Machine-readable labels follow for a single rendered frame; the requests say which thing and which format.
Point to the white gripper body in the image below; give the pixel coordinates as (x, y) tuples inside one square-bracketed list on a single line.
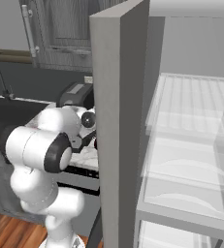
[(85, 131)]

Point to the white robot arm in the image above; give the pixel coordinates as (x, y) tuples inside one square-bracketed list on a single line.
[(36, 148)]

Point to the grey fridge door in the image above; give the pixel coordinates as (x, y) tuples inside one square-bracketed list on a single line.
[(112, 129)]

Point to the black coffee machine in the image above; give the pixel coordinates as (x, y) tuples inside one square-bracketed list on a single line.
[(76, 93)]

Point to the clear glass fridge shelf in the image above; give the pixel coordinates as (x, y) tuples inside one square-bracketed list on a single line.
[(191, 103)]

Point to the clear fridge drawer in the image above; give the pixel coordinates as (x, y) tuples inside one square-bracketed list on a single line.
[(184, 180)]

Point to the grey fridge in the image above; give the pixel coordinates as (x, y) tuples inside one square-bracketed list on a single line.
[(194, 45)]

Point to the grey dishwasher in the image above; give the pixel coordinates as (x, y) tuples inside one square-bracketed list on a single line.
[(81, 179)]

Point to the black sink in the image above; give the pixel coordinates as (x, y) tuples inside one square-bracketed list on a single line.
[(10, 113)]

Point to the black tap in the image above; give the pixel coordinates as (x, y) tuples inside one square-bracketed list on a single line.
[(3, 84)]

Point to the white wall socket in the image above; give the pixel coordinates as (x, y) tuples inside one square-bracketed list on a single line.
[(88, 79)]

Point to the grey wall cupboard door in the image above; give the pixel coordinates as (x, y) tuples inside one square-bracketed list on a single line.
[(68, 32)]

